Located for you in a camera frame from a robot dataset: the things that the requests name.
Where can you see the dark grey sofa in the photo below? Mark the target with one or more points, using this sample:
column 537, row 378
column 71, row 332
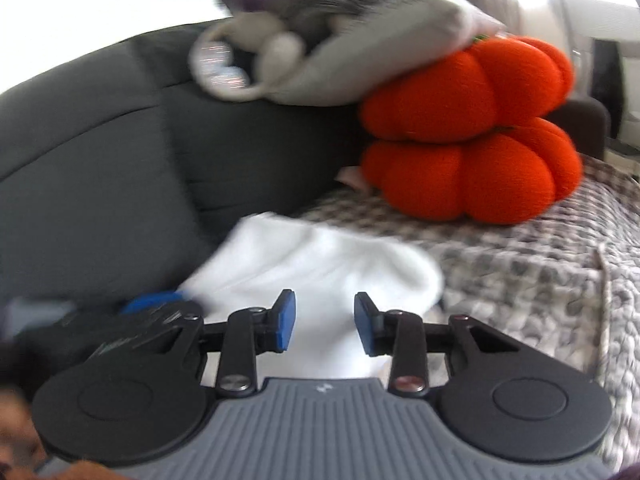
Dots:
column 100, row 160

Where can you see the black computer case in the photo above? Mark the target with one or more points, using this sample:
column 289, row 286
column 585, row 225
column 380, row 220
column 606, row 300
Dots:
column 607, row 75

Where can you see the light grey pillow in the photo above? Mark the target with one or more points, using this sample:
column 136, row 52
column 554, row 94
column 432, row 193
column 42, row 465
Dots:
column 400, row 50

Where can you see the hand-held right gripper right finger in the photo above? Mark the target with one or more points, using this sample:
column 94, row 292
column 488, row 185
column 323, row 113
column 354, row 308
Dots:
column 364, row 327

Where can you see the grey quilted blanket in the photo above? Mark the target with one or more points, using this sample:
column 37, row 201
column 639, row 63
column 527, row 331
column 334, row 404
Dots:
column 525, row 270

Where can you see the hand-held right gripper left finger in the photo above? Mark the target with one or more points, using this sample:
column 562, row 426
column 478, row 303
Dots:
column 286, row 322

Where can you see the white office chair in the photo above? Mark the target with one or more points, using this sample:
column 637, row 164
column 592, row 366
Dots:
column 575, row 10

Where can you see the white bear print sweatshirt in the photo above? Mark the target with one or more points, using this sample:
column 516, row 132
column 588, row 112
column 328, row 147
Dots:
column 325, row 260

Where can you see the white round plush toy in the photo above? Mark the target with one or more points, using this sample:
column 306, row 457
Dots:
column 270, row 50

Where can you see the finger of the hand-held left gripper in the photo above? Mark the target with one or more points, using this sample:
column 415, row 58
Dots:
column 150, row 302

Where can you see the orange pumpkin cushion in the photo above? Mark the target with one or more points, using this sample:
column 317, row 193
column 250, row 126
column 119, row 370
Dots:
column 475, row 180
column 475, row 85

